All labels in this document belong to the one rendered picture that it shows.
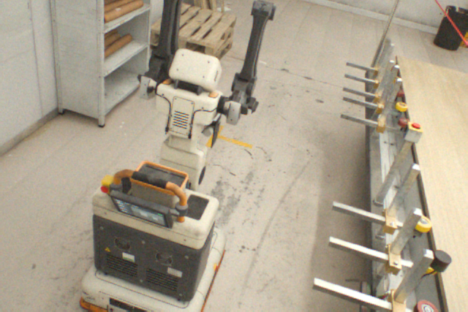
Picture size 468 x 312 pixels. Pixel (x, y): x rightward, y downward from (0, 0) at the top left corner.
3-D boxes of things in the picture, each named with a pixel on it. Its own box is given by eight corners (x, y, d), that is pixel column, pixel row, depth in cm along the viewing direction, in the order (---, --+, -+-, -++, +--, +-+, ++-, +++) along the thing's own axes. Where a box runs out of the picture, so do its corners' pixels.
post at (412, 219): (371, 286, 184) (414, 211, 158) (371, 279, 187) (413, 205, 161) (379, 288, 184) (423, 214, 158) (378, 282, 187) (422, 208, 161)
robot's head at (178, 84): (196, 109, 181) (199, 88, 177) (170, 101, 182) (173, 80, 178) (201, 104, 188) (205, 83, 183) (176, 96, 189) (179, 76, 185)
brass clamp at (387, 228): (381, 231, 189) (385, 224, 187) (380, 212, 201) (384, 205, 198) (394, 236, 189) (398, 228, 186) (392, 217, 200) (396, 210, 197)
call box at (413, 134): (403, 140, 197) (409, 127, 193) (401, 134, 203) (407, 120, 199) (417, 145, 197) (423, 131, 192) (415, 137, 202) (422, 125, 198)
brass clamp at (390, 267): (383, 272, 168) (388, 264, 166) (382, 248, 180) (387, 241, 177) (398, 276, 168) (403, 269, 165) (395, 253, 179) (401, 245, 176)
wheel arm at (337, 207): (330, 211, 195) (333, 204, 193) (330, 206, 198) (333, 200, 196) (419, 238, 190) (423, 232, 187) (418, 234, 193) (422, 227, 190)
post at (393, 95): (371, 139, 285) (397, 78, 259) (371, 137, 288) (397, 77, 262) (376, 140, 284) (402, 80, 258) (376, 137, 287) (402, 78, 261)
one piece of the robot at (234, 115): (235, 126, 186) (240, 104, 182) (224, 123, 187) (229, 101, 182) (240, 118, 195) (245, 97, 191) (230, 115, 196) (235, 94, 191)
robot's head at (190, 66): (210, 87, 177) (220, 56, 179) (165, 74, 179) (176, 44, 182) (213, 96, 191) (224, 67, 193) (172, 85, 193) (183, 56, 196)
